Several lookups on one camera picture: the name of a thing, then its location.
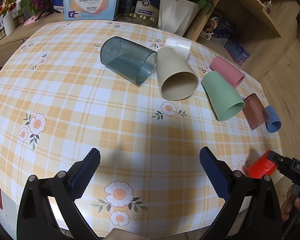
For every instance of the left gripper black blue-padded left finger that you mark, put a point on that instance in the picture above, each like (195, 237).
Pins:
(35, 216)

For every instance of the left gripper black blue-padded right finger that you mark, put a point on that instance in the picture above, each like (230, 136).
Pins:
(263, 217)

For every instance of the red plastic cup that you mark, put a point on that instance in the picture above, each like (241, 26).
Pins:
(262, 166)

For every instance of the blue plastic cup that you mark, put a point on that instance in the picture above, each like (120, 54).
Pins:
(273, 124)

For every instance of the transparent brown plastic cup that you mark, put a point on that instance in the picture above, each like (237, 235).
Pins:
(254, 111)

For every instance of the green plastic cup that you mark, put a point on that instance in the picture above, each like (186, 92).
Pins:
(225, 100)

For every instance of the pink plastic cup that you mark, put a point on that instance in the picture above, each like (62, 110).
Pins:
(233, 75)

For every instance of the beige plastic cup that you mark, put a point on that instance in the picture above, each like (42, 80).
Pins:
(176, 78)

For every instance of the white plastic cup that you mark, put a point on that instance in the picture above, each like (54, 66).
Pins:
(180, 45)

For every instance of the transparent teal plastic cup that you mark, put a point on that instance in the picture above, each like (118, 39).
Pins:
(132, 61)

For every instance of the person's hand on gripper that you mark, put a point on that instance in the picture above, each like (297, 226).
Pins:
(288, 204)

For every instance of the purple box on shelf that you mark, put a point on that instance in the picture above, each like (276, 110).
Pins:
(237, 52)

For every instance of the wooden shelf unit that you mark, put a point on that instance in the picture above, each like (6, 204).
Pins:
(267, 36)

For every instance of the yellow plaid floral tablecloth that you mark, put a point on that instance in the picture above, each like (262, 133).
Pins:
(57, 101)

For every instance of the illustrated snack box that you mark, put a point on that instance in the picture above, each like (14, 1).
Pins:
(218, 28)

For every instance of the glass perfume bottle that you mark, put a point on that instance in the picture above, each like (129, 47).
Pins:
(268, 6)

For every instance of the low wooden cabinet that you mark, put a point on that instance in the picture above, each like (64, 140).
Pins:
(10, 43)

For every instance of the white cylindrical vase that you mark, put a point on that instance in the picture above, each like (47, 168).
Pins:
(8, 22)

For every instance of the gold patterned tray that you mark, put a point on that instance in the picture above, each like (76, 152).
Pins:
(138, 19)

